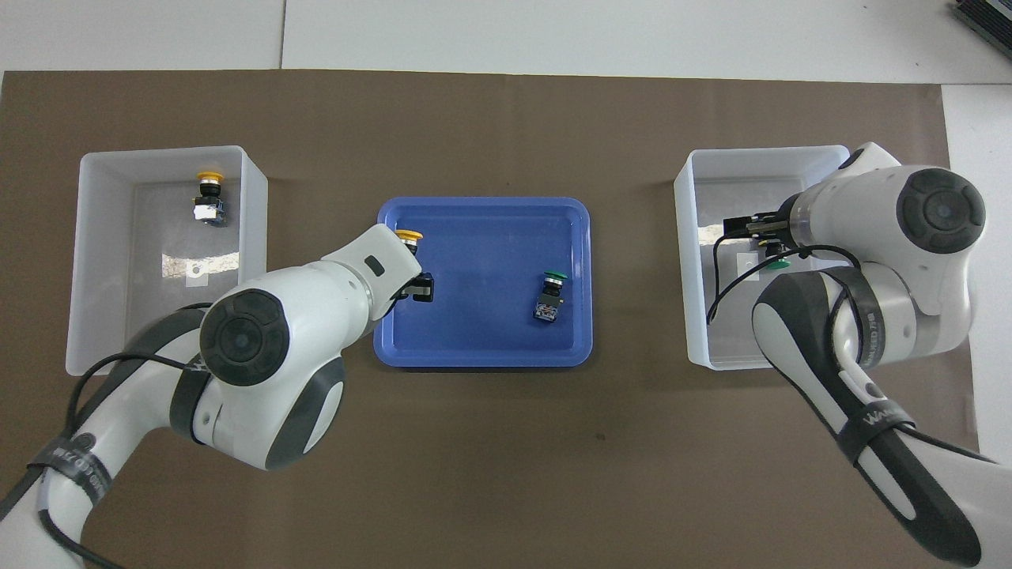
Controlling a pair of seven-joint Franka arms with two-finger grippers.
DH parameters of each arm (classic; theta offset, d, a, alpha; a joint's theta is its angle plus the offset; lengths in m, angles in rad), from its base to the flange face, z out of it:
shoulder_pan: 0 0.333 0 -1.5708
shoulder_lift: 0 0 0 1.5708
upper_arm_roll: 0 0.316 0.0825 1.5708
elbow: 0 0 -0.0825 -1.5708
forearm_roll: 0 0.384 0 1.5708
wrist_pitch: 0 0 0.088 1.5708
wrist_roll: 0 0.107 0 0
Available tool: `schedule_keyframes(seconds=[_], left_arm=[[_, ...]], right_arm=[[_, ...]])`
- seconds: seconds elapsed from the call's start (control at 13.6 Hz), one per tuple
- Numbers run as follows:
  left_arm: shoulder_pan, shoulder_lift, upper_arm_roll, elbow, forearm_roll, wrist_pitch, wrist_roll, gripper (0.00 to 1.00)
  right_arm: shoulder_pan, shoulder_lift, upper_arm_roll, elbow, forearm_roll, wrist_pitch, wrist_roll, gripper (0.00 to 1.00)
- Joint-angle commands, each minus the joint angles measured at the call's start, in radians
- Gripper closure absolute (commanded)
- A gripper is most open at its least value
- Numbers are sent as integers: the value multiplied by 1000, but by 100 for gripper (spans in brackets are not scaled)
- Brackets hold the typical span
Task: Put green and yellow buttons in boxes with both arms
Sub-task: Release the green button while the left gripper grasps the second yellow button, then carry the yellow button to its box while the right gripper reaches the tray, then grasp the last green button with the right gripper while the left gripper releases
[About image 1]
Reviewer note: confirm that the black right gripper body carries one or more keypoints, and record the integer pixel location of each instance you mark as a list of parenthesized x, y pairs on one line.
[(776, 227)]

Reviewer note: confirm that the green push button switch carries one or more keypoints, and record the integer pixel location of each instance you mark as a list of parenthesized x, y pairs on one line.
[(778, 265), (547, 308)]

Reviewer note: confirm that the yellow push button switch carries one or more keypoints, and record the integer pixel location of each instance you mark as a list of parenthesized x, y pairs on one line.
[(409, 235), (209, 212)]

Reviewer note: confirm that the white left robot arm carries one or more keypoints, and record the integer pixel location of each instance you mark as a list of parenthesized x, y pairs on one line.
[(316, 292)]

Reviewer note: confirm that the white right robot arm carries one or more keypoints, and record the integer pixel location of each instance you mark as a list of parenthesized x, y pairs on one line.
[(870, 213)]

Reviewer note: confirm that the white label sticker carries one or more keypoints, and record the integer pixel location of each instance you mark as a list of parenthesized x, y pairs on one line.
[(743, 262), (195, 276)]

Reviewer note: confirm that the blue plastic tray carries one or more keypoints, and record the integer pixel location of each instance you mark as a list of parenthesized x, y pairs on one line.
[(490, 332)]

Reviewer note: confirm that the translucent white plastic box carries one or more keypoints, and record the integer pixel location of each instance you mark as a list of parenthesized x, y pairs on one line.
[(103, 237), (696, 316)]

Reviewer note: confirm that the brown paper table mat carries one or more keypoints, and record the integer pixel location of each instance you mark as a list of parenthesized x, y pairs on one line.
[(506, 474)]

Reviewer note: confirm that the dark grey slatted device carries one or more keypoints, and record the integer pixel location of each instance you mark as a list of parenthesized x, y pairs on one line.
[(988, 16)]

